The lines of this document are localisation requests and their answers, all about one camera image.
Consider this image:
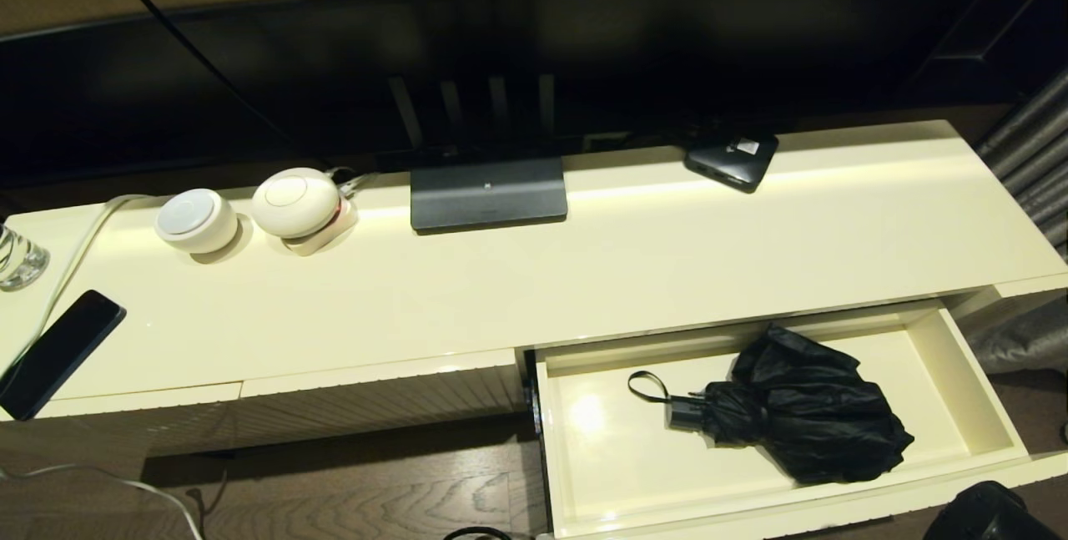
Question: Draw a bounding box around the cream drawer with bar handle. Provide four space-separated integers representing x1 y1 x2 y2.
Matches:
524 298 1068 540

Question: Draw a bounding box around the black umbrella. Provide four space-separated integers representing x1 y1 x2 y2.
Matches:
627 323 916 487

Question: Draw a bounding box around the blurred cream and black object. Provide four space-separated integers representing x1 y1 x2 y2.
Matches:
0 119 1068 459

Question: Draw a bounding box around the grey television base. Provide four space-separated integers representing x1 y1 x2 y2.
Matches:
409 156 570 234

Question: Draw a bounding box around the black set-top box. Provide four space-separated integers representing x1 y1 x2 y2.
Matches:
684 133 781 193

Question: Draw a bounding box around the black flat television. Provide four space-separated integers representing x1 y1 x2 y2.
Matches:
167 0 1002 165

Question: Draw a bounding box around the white round dome device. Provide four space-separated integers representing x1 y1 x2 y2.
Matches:
250 166 341 238

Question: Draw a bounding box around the black smartphone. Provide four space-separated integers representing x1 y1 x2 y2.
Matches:
0 290 127 421

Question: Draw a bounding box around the grey fabric cushion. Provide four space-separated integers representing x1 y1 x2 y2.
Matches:
968 294 1068 376

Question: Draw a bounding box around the grey pleated curtain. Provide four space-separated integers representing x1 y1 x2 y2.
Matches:
972 64 1068 261

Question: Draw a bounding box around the clear drinking glass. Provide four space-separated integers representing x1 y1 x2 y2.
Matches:
0 223 51 290

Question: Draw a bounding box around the white cable bundle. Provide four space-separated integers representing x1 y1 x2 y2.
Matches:
328 166 380 199

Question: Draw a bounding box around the cream charging base plate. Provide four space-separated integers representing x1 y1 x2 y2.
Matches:
278 198 360 258

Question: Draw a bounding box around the white round speaker grey ring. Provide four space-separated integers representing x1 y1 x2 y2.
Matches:
154 188 239 255

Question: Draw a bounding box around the white charging cable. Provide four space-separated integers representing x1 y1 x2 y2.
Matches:
0 194 205 540

